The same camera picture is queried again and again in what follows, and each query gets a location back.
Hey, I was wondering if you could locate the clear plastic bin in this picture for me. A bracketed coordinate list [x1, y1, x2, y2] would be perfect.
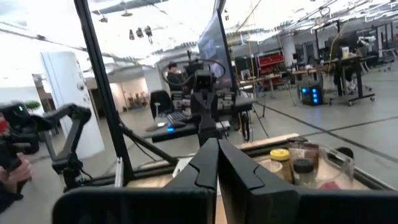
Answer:
[257, 140, 356, 191]

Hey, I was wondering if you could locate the black office chair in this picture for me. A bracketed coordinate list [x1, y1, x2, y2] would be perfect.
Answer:
[149, 89, 174, 121]

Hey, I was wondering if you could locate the black computer desk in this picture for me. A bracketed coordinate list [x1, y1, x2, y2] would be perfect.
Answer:
[142, 95, 259, 144]

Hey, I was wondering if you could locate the red shelf unit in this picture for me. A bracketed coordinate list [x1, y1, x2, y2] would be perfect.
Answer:
[257, 52, 285, 90]

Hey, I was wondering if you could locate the yellow lid jar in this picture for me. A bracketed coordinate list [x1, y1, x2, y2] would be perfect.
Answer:
[269, 148, 293, 184]

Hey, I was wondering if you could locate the person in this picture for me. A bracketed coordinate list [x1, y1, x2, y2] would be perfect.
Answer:
[165, 61, 188, 93]
[0, 180, 25, 215]

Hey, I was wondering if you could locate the green potted plant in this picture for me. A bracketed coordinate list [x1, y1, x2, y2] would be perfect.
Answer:
[24, 100, 42, 112]

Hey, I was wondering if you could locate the long wooden workbench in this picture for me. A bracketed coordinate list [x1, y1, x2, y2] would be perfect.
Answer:
[239, 65, 333, 97]

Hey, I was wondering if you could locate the brown snack pouch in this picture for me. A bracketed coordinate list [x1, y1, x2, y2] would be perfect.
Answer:
[288, 142, 320, 187]

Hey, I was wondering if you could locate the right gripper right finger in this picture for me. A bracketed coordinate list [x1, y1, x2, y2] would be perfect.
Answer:
[218, 139, 302, 224]

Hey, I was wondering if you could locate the silver aluminium extrusion bar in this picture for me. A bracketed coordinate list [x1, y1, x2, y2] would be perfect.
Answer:
[113, 156, 125, 188]

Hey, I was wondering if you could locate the black metal rig frame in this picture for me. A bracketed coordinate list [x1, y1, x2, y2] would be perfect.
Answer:
[73, 0, 396, 191]

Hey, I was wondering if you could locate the dark computer monitor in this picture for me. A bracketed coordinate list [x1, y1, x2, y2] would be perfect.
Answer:
[197, 0, 238, 94]

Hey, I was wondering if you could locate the white building column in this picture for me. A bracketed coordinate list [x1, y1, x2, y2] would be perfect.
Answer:
[39, 50, 106, 160]

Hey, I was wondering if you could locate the computer keyboard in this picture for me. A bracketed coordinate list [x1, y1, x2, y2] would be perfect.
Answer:
[166, 111, 193, 125]

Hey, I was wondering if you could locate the person's hand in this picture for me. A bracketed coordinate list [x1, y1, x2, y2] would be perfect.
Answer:
[0, 154, 33, 194]

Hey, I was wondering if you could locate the blue lit computer case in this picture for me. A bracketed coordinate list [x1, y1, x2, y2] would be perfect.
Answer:
[299, 85, 323, 106]

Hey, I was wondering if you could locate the red ramen noodle packet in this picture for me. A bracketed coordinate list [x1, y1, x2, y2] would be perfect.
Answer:
[318, 181, 342, 191]

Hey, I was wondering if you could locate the black rolling desk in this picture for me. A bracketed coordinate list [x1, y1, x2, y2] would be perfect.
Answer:
[323, 52, 379, 107]

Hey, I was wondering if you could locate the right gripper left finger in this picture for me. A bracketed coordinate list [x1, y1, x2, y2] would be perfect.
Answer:
[163, 138, 220, 192]

